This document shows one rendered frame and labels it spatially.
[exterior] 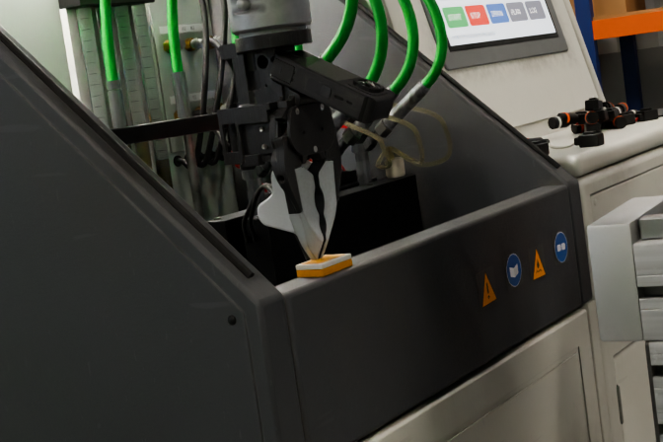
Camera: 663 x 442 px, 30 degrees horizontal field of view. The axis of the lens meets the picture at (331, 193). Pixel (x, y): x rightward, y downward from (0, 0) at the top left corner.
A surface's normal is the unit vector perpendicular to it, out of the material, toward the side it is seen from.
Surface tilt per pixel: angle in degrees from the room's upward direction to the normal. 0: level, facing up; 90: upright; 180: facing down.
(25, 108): 90
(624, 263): 90
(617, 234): 90
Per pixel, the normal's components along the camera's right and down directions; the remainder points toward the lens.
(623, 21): -0.47, 0.15
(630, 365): 0.82, -0.06
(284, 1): 0.42, 0.03
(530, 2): 0.77, -0.29
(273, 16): 0.13, 0.08
